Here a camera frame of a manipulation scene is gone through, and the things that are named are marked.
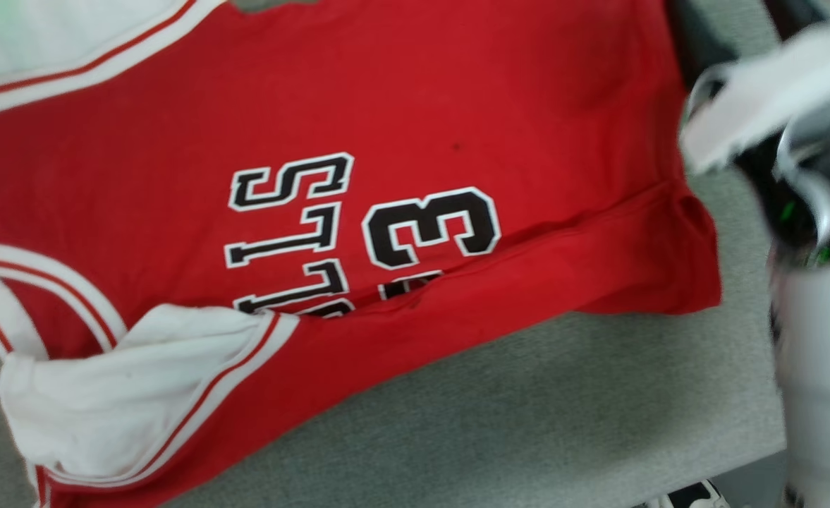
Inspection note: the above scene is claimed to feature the red Bulls 23 jersey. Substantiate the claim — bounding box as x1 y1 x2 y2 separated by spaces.
0 0 724 508

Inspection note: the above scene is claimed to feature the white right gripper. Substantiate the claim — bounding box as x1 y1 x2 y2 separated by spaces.
667 0 830 270

